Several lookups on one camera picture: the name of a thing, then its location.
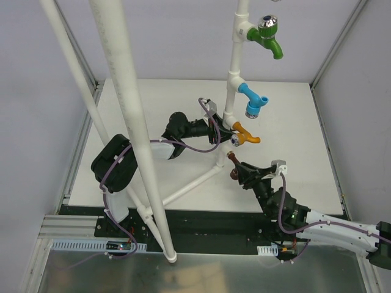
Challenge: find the aluminium frame post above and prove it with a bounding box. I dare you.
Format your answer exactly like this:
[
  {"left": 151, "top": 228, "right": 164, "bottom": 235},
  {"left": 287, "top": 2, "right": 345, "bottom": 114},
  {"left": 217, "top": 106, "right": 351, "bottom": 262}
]
[
  {"left": 54, "top": 1, "right": 99, "bottom": 90},
  {"left": 310, "top": 0, "right": 369, "bottom": 92}
]

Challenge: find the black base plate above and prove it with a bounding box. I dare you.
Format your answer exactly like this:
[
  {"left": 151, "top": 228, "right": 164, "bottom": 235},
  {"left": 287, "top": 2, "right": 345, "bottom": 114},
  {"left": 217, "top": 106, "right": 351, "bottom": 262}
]
[{"left": 94, "top": 208, "right": 295, "bottom": 255}]

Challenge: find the green water faucet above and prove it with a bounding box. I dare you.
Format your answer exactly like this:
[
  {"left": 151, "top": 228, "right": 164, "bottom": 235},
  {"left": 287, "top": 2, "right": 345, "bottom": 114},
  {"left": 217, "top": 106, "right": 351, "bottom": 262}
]
[{"left": 246, "top": 14, "right": 283, "bottom": 60}]

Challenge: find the orange water faucet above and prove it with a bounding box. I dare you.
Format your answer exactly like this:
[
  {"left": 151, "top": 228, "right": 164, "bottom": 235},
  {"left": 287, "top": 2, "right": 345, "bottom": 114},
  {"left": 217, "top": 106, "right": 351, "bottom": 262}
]
[{"left": 231, "top": 121, "right": 261, "bottom": 147}]

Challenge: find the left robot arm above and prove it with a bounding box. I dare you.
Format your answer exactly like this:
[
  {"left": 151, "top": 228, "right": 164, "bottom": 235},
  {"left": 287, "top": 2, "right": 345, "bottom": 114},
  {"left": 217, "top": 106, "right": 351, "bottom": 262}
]
[{"left": 90, "top": 111, "right": 235, "bottom": 237}]

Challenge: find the blue water faucet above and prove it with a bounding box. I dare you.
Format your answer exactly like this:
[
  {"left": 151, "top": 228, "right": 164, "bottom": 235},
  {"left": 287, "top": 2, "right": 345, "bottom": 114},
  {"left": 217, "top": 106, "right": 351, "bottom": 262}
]
[{"left": 238, "top": 82, "right": 269, "bottom": 119}]

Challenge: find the aluminium front rail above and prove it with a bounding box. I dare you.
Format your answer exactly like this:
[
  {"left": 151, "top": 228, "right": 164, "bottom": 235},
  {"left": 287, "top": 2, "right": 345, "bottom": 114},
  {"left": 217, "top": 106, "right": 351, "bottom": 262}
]
[{"left": 38, "top": 213, "right": 104, "bottom": 237}]

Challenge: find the brown water faucet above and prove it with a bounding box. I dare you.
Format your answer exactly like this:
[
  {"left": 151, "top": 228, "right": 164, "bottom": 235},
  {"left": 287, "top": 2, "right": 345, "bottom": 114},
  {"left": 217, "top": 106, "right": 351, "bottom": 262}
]
[{"left": 227, "top": 151, "right": 240, "bottom": 181}]

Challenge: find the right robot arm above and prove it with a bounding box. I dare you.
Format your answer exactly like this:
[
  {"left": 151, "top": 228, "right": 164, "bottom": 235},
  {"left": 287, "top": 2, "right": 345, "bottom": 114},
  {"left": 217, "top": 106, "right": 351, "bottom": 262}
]
[{"left": 233, "top": 160, "right": 390, "bottom": 270}]

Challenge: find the left aluminium frame post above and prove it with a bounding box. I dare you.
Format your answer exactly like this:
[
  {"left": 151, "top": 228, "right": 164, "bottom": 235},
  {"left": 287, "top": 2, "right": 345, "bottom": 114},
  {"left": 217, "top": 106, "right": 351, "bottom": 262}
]
[{"left": 54, "top": 1, "right": 99, "bottom": 90}]

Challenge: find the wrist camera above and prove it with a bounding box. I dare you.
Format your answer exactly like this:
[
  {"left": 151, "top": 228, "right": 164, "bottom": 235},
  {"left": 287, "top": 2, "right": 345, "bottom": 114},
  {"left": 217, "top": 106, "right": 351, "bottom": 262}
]
[
  {"left": 271, "top": 159, "right": 288, "bottom": 178},
  {"left": 200, "top": 98, "right": 217, "bottom": 120}
]

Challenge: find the right white cable duct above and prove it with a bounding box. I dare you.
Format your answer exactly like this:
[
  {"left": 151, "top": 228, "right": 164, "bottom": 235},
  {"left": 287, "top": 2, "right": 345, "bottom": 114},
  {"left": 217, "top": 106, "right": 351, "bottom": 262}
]
[{"left": 257, "top": 244, "right": 279, "bottom": 257}]

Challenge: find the white PVC pipe frame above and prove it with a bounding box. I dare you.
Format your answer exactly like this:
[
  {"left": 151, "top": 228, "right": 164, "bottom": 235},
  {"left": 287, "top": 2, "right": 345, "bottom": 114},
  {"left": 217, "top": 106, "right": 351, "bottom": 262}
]
[{"left": 39, "top": 0, "right": 256, "bottom": 262}]

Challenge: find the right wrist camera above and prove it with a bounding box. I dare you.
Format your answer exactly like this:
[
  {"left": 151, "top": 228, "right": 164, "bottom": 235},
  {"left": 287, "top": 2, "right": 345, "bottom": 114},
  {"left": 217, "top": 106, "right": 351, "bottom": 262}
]
[{"left": 271, "top": 159, "right": 288, "bottom": 178}]

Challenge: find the right aluminium frame post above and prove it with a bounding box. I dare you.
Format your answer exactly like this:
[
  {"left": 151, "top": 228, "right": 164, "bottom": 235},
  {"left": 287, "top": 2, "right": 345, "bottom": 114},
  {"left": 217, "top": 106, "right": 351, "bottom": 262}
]
[{"left": 310, "top": 0, "right": 369, "bottom": 92}]

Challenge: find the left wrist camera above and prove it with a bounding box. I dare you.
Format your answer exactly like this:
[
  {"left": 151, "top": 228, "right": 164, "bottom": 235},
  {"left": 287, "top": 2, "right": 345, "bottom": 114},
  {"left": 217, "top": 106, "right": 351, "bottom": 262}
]
[{"left": 200, "top": 98, "right": 217, "bottom": 120}]

